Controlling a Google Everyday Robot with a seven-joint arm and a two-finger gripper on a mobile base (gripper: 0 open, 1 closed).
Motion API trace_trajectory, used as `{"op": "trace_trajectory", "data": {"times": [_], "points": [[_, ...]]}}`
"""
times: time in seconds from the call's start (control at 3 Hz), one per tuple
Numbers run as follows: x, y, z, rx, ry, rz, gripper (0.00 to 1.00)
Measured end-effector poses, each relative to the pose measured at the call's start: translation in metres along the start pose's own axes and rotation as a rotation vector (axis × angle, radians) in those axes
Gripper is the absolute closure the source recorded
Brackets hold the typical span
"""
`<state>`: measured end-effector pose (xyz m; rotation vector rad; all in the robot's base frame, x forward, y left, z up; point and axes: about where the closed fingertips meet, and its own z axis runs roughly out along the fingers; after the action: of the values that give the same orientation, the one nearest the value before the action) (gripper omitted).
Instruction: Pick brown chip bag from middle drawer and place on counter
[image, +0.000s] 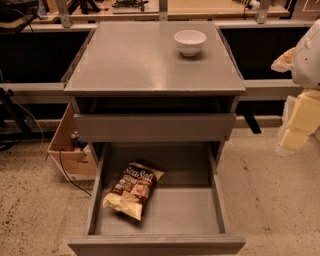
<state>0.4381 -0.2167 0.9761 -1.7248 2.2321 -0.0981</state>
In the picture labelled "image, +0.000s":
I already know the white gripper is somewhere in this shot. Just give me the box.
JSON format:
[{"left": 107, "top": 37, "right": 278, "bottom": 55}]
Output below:
[{"left": 276, "top": 90, "right": 320, "bottom": 156}]

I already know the brown sea salt chip bag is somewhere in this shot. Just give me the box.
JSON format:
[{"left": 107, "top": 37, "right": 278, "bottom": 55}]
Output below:
[{"left": 103, "top": 162, "right": 164, "bottom": 221}]

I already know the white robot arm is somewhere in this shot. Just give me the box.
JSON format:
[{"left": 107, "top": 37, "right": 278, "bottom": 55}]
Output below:
[{"left": 271, "top": 20, "right": 320, "bottom": 156}]

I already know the open grey middle drawer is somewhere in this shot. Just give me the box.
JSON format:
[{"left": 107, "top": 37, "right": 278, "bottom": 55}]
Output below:
[{"left": 69, "top": 143, "right": 245, "bottom": 256}]

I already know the grey drawer cabinet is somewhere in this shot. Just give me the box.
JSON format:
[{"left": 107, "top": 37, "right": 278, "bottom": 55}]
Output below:
[{"left": 60, "top": 21, "right": 247, "bottom": 256}]

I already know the closed grey top drawer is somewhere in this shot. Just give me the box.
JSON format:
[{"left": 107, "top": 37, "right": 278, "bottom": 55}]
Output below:
[{"left": 74, "top": 113, "right": 236, "bottom": 142}]

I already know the white ceramic bowl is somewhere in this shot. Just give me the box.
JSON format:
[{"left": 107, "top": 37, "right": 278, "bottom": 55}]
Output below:
[{"left": 174, "top": 30, "right": 207, "bottom": 56}]

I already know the cardboard box on floor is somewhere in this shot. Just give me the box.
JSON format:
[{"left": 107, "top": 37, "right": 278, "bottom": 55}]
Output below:
[{"left": 47, "top": 104, "right": 97, "bottom": 181}]

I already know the wooden workbench in background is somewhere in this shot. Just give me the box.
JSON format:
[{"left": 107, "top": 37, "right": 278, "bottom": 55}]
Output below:
[{"left": 31, "top": 0, "right": 291, "bottom": 24}]

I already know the grey metal rail frame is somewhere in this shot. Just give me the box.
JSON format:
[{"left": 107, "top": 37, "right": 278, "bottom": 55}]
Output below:
[{"left": 3, "top": 79, "right": 304, "bottom": 104}]

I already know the black cable on floor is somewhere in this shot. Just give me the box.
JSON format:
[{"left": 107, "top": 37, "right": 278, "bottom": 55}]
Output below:
[{"left": 58, "top": 148, "right": 93, "bottom": 198}]

